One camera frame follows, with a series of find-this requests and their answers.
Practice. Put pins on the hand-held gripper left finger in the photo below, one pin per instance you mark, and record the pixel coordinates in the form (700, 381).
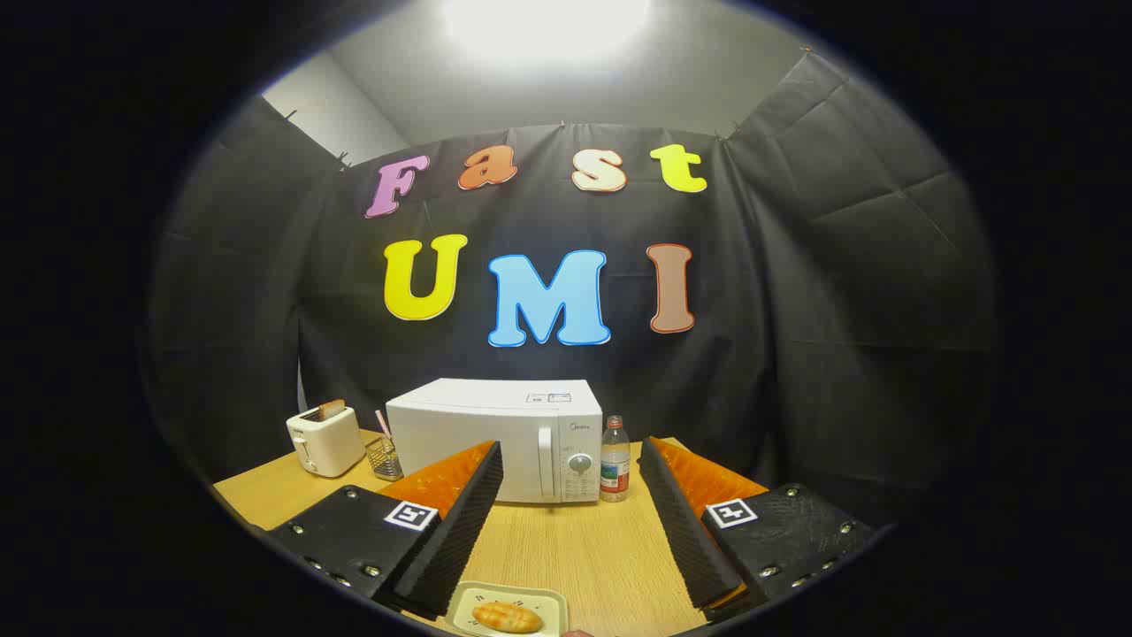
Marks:
(460, 531)

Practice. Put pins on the ceiling light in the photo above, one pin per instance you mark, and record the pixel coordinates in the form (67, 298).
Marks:
(544, 26)

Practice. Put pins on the white microwave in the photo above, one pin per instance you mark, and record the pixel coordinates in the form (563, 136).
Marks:
(478, 416)

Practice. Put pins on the white toaster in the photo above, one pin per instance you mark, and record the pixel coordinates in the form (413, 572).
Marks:
(327, 442)

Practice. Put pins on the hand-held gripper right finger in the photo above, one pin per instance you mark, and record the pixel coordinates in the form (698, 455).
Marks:
(685, 531)

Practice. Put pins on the golden bread roll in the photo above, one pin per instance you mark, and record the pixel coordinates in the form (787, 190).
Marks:
(506, 617)

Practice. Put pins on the pale green square plate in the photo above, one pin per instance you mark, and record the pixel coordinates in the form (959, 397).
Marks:
(550, 602)

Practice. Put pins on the pink striped straw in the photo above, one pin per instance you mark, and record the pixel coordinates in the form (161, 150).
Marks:
(382, 425)

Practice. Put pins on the clear plastic water bottle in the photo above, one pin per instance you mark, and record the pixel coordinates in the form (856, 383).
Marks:
(615, 469)

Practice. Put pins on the toast slice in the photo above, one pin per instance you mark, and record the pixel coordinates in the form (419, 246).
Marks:
(332, 409)

